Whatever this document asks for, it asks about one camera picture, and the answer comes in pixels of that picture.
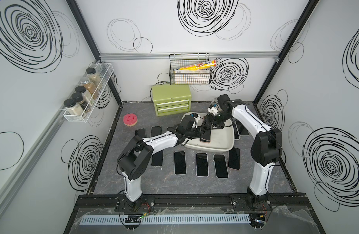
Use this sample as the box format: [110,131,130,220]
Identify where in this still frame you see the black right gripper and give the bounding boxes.
[200,112,229,129]

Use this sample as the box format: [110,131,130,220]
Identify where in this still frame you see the white plastic storage box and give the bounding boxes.
[185,119,235,153]

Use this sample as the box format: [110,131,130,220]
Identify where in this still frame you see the extra black phone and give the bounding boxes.
[135,128,146,138]

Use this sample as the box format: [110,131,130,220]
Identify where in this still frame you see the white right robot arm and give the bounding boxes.
[208,94,283,209]

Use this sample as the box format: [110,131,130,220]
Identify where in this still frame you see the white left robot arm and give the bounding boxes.
[116,114,212,204]

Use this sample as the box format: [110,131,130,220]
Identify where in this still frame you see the white box in basket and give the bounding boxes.
[172,70,211,75]

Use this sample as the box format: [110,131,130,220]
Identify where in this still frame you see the green metal drawer toolbox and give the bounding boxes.
[152,84,192,117]

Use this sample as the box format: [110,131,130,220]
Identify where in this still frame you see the pink smiley sponge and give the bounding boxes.
[123,113,138,127]

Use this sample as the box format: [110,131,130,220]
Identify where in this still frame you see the spice jar brown contents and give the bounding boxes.
[80,77,99,100]

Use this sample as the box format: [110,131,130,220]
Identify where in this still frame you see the spice jar black lid rear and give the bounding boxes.
[86,67,103,90]

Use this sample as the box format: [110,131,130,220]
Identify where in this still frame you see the spice jar black lid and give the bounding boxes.
[64,98,84,116]
[86,67,103,90]

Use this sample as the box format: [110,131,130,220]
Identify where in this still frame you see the spice jar dark contents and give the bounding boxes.
[71,92,90,113]

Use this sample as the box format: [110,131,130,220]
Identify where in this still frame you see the spice jar white contents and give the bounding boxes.
[75,85,94,106]

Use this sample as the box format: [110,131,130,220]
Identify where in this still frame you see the spice jar black lid front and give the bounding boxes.
[64,98,84,116]

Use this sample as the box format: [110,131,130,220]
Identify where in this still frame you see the black wire wall basket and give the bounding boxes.
[169,53,211,85]

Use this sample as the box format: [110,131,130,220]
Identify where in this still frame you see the grey slotted cable duct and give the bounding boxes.
[80,214,251,226]

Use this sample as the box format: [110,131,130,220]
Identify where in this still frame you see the clear wall spice shelf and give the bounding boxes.
[63,62,114,127]

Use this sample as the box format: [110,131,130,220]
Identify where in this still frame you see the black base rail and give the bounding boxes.
[73,193,310,212]

